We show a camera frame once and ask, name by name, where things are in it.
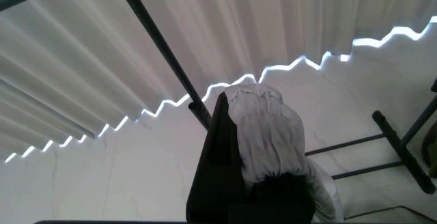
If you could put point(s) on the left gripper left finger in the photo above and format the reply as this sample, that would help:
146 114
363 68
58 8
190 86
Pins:
215 169

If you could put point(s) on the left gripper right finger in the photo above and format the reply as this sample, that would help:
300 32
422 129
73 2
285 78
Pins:
283 200

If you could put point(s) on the pale grey garment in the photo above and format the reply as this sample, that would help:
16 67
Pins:
269 132

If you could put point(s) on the black clothes rack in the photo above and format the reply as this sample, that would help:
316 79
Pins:
157 39

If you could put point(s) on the white curtain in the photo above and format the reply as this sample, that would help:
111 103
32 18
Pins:
85 63

